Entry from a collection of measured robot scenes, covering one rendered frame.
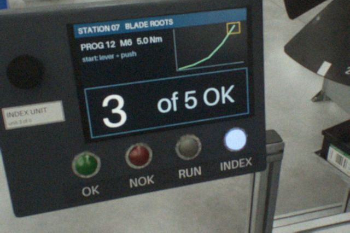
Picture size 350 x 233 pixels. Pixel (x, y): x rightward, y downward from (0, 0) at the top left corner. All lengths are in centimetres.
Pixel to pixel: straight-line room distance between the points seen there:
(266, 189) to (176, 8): 30
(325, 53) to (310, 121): 160
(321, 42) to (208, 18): 66
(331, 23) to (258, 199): 56
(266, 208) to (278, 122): 194
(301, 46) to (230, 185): 115
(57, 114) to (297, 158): 196
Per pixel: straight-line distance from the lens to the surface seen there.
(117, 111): 39
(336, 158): 91
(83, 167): 40
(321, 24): 105
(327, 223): 73
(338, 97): 269
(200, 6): 40
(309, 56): 103
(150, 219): 190
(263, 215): 62
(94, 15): 38
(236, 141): 42
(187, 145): 41
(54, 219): 199
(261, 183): 57
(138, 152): 40
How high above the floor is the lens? 137
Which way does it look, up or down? 31 degrees down
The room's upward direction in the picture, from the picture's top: 1 degrees counter-clockwise
